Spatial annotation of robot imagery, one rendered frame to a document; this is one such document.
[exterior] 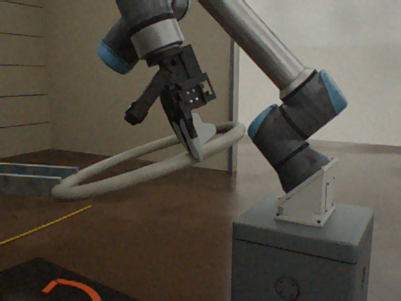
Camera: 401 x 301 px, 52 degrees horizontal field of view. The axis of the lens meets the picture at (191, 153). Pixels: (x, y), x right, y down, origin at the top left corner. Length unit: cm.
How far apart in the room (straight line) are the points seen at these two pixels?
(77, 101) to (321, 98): 634
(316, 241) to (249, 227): 22
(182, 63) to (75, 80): 670
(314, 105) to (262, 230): 43
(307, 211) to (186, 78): 77
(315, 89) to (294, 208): 39
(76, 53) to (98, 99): 88
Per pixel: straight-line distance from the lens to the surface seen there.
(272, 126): 142
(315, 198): 138
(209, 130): 77
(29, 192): 108
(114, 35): 92
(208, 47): 591
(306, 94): 137
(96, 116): 718
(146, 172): 78
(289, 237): 134
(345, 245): 131
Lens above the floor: 133
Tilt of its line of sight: 11 degrees down
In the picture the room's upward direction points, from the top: straight up
